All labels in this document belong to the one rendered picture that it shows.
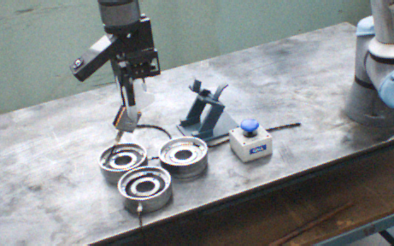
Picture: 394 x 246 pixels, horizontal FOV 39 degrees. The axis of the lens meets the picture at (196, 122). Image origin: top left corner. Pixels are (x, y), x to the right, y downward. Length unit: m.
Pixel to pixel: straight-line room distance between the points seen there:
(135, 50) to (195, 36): 1.84
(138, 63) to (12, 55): 1.68
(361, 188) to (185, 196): 0.57
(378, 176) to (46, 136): 0.88
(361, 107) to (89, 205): 0.64
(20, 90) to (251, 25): 1.25
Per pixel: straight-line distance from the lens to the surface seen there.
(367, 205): 1.48
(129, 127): 1.16
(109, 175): 1.17
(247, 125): 1.18
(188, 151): 1.20
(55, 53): 2.75
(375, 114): 1.32
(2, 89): 2.79
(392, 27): 1.09
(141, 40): 1.08
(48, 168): 1.29
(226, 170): 1.18
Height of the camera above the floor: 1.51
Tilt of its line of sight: 32 degrees down
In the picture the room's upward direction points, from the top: 7 degrees counter-clockwise
